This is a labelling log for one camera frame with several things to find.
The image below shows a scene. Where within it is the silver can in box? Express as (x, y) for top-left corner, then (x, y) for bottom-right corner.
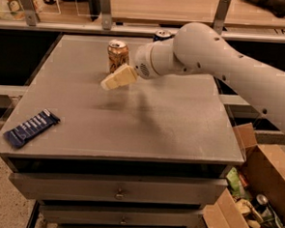
(255, 194), (268, 211)

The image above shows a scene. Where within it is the wooden desk top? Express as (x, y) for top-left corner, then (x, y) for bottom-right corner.
(110, 0), (285, 29)

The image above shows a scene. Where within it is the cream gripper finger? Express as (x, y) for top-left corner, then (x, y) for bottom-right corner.
(100, 64), (138, 91)

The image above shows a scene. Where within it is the middle metal bracket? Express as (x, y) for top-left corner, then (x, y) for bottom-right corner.
(100, 0), (112, 30)

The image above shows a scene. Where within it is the grey drawer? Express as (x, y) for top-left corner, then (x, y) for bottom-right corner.
(40, 205), (202, 227)
(9, 173), (226, 206)

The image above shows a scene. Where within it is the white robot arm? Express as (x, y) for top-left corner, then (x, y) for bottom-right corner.
(100, 22), (285, 133)

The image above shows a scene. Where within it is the grey drawer cabinet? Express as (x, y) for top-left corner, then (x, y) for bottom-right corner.
(0, 35), (243, 228)

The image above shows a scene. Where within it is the left metal bracket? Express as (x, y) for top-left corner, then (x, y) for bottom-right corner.
(19, 0), (39, 26)

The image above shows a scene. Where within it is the right metal bracket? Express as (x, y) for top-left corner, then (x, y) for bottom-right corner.
(213, 0), (232, 34)

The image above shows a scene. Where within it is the middle grey drawer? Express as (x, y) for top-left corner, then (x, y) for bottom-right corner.
(40, 205), (202, 227)

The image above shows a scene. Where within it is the top grey drawer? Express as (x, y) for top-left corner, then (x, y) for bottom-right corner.
(9, 173), (226, 206)

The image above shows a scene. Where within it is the metal bracket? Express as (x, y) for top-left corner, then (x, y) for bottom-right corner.
(213, 0), (232, 34)
(100, 0), (112, 30)
(19, 0), (39, 26)

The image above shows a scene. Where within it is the green snack bag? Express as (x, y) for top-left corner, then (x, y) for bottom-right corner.
(226, 167), (245, 198)

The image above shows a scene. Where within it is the cardboard box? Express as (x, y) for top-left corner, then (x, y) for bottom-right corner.
(203, 124), (285, 228)

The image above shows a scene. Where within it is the orange soda can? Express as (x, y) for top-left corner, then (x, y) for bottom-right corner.
(107, 40), (129, 73)

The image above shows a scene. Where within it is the blue soda can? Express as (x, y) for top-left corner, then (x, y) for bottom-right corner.
(153, 30), (172, 42)

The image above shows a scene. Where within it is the blue snack bar wrapper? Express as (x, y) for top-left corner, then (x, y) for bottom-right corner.
(3, 109), (61, 149)

